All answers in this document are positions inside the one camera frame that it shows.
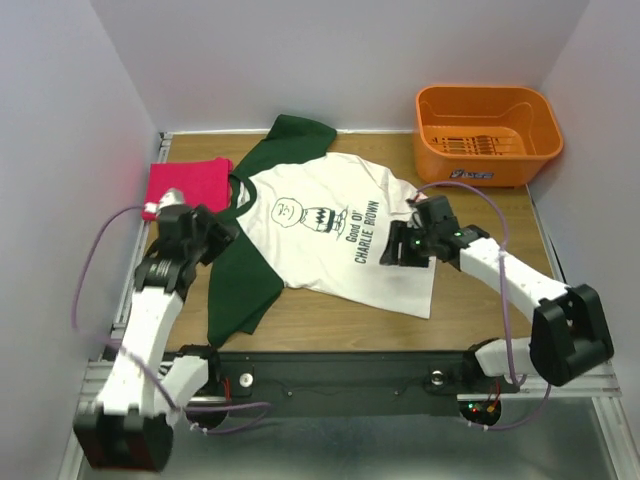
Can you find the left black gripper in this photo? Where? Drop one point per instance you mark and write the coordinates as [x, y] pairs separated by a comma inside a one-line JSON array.
[[222, 234]]

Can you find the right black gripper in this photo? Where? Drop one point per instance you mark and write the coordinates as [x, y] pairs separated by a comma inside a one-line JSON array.
[[401, 231]]

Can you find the white green-sleeved t-shirt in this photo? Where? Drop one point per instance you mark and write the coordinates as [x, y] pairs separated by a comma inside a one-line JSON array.
[[309, 217]]

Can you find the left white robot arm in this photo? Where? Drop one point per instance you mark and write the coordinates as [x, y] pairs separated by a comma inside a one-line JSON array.
[[131, 426]]

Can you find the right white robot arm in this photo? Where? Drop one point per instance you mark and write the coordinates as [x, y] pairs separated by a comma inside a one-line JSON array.
[[569, 332]]

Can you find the folded pink t-shirt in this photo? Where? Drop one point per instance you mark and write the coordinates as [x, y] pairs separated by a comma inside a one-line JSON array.
[[203, 182]]

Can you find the orange plastic basket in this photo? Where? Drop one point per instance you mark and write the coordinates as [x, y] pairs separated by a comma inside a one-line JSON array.
[[485, 136]]

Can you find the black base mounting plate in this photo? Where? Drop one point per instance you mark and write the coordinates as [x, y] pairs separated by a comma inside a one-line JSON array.
[[324, 384]]

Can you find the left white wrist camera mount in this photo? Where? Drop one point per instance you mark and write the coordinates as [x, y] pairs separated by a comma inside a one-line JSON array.
[[170, 198]]

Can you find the aluminium table frame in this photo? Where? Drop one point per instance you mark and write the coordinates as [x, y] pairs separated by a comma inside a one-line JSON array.
[[562, 224]]

